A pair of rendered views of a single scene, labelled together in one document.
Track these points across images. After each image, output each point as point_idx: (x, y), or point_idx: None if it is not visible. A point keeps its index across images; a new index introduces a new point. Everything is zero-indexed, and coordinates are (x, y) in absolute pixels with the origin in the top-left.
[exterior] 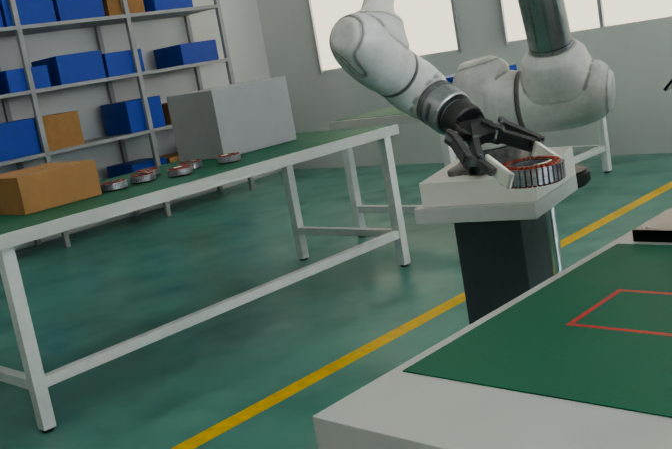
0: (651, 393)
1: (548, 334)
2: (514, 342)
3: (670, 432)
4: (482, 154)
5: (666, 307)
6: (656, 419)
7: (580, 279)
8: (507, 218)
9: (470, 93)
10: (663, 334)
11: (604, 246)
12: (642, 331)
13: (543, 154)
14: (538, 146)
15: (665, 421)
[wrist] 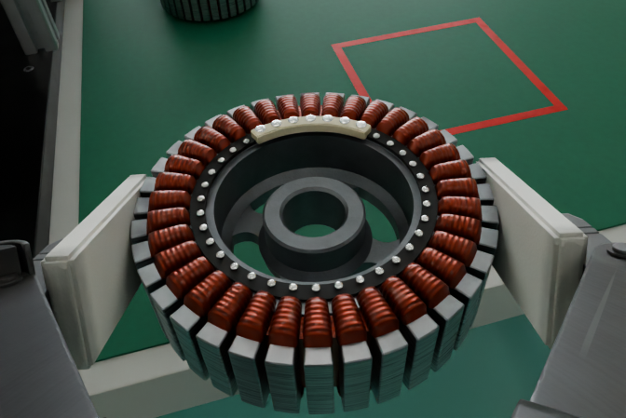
0: None
1: (611, 102)
2: None
3: None
4: (600, 256)
5: (412, 66)
6: None
7: (386, 234)
8: None
9: None
10: (487, 28)
11: (103, 387)
12: (499, 44)
13: (116, 256)
14: (92, 252)
15: None
